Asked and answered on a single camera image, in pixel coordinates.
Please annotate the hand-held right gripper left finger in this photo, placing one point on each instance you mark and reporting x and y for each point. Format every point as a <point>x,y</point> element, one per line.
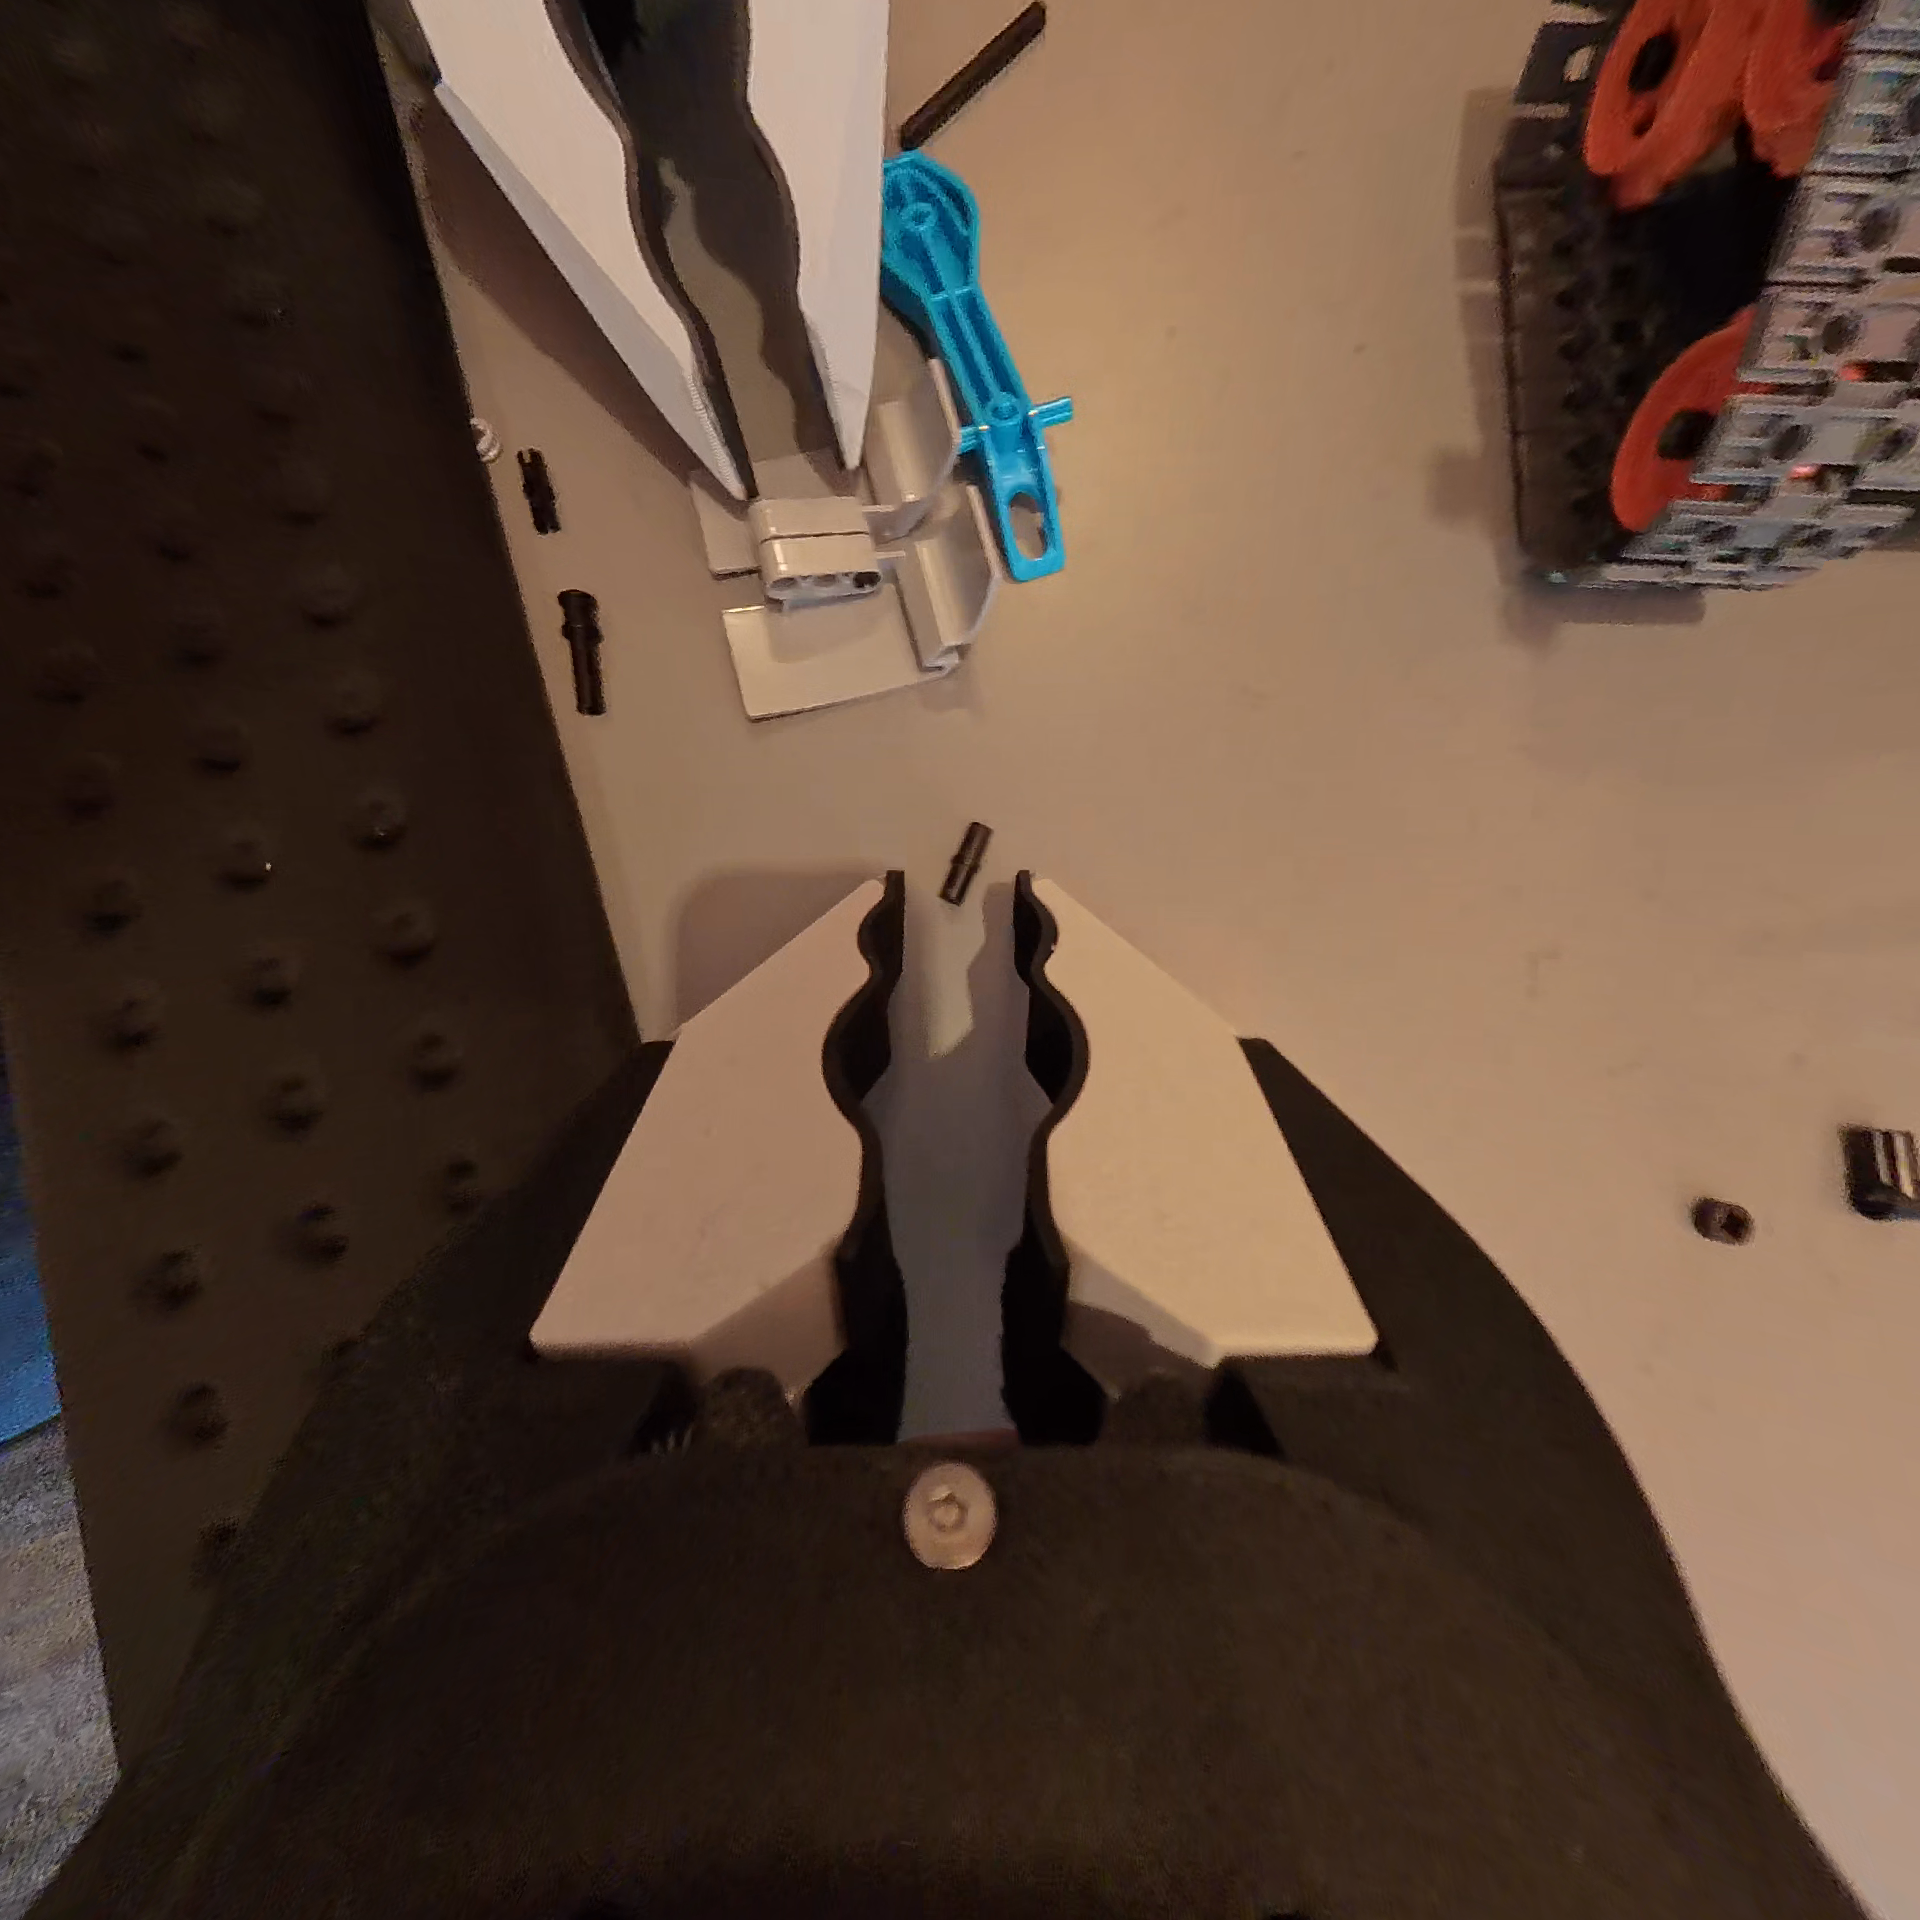
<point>706,1201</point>

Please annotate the short black pin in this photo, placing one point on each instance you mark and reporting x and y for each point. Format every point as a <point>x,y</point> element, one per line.
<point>963,865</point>

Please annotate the grey curved panel assembly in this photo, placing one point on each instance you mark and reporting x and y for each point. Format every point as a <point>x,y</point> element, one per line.
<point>839,660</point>
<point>908,464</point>

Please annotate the black connector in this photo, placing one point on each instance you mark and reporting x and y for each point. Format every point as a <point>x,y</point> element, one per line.
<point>538,491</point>

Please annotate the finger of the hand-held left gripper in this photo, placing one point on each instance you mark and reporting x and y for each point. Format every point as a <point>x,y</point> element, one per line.
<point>839,148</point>
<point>524,119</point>

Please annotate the dark grey track link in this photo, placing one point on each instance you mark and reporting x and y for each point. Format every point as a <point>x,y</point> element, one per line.
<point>1882,1171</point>

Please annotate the grey orange tracked toy robot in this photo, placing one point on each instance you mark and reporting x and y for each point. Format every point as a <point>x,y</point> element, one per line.
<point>1724,300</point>

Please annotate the small black bush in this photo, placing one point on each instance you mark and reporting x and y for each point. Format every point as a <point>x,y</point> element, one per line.
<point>1722,1219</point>

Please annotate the long black axle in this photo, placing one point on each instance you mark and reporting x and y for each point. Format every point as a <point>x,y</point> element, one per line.
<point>973,71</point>

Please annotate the teal separator tool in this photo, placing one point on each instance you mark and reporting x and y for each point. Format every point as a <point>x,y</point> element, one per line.
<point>960,300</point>

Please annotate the black perforated chair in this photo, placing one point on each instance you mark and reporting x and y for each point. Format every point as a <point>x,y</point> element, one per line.
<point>226,599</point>

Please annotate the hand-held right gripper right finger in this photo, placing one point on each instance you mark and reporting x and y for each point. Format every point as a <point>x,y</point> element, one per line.
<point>1202,1201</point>

